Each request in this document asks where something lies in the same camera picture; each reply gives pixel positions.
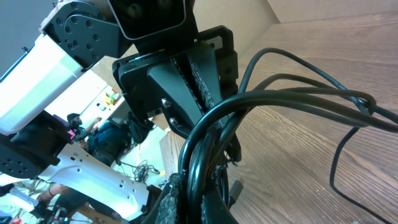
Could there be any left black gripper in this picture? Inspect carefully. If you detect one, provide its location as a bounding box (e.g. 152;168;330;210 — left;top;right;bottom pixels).
113;26;238;139

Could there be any thin black usb cable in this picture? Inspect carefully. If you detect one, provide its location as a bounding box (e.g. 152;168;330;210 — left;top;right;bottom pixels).
217;47;398;224

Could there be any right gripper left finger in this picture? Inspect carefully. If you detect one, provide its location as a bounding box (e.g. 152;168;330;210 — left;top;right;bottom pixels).
155;172;187;224

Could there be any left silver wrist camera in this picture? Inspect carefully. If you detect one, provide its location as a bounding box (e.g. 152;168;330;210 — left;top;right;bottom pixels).
108;0;185;40

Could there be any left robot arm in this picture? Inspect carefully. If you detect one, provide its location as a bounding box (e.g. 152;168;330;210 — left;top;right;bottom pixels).
1;1;242;223

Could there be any thick black usb cable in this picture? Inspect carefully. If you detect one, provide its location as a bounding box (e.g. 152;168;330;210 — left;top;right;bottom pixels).
177;86;398;224

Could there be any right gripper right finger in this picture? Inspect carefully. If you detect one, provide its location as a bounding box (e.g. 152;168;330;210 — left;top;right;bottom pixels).
201;183;238;224

